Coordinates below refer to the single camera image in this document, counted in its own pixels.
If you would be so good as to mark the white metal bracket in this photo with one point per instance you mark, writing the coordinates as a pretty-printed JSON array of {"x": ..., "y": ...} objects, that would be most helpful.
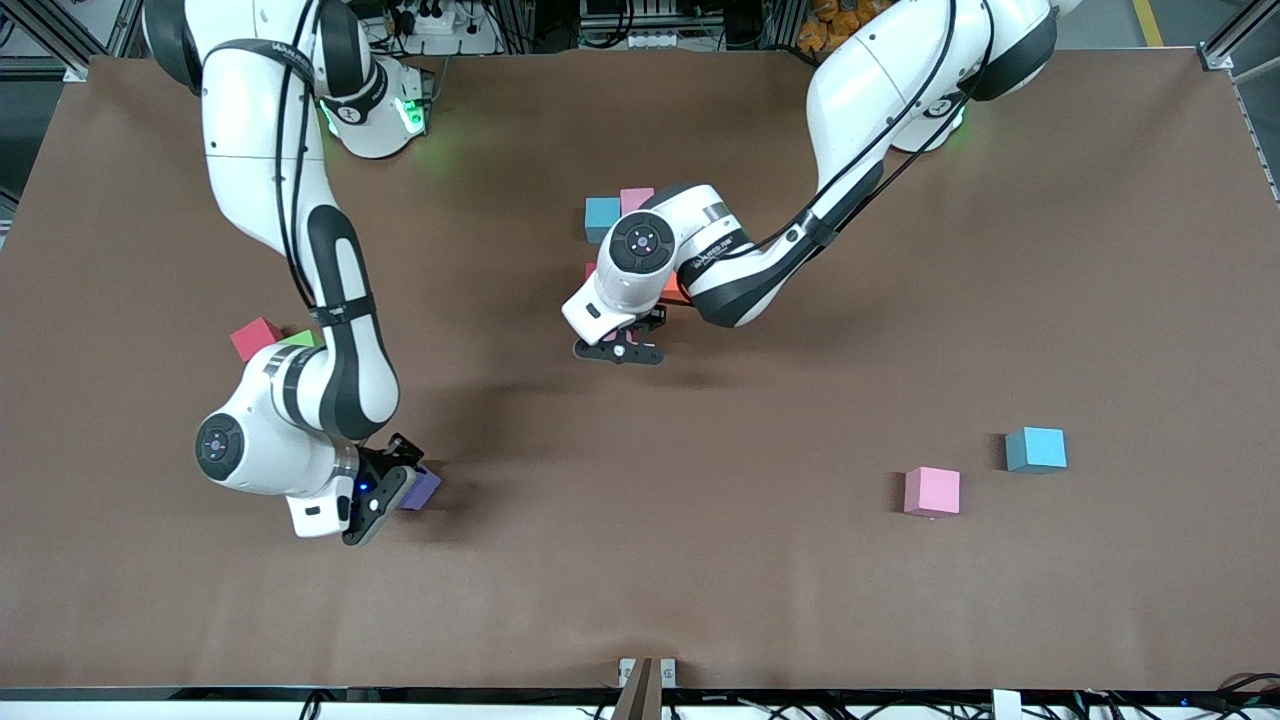
[{"x": 626, "y": 668}]

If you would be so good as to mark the green foam block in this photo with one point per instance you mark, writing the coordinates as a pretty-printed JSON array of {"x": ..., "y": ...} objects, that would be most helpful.
[{"x": 300, "y": 340}]

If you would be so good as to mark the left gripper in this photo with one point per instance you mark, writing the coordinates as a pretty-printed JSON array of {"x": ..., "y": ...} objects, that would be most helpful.
[{"x": 648, "y": 322}]

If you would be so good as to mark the orange foam block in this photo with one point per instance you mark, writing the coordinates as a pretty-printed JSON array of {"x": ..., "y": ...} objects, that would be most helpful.
[{"x": 672, "y": 292}]

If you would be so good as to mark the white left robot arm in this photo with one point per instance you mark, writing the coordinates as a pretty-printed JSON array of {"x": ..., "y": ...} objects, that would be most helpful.
[{"x": 740, "y": 280}]

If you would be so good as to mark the white power strip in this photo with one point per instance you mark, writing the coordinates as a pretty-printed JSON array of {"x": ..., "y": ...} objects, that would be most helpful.
[
  {"x": 645, "y": 42},
  {"x": 435, "y": 22}
]

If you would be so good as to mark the purple foam block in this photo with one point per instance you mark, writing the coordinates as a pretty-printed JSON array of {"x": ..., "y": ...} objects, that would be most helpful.
[{"x": 425, "y": 490}]

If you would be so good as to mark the aluminium frame profile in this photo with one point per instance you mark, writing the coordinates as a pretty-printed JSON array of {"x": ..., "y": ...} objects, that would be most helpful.
[
  {"x": 1235, "y": 35},
  {"x": 125, "y": 25}
]

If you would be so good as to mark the small white box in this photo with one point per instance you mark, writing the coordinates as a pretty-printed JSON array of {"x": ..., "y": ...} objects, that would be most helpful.
[{"x": 1007, "y": 706}]

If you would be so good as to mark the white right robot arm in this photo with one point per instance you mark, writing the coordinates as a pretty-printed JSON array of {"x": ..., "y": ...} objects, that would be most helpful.
[{"x": 340, "y": 330}]

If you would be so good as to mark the dark slanted metal bar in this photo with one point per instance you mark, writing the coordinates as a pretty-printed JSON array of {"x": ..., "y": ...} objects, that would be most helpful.
[{"x": 640, "y": 700}]

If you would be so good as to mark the light blue foam block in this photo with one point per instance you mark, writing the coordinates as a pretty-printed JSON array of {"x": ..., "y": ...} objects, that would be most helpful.
[
  {"x": 602, "y": 218},
  {"x": 1036, "y": 449}
]

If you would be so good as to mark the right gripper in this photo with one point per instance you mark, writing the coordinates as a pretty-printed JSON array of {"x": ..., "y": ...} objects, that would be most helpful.
[{"x": 383, "y": 463}]

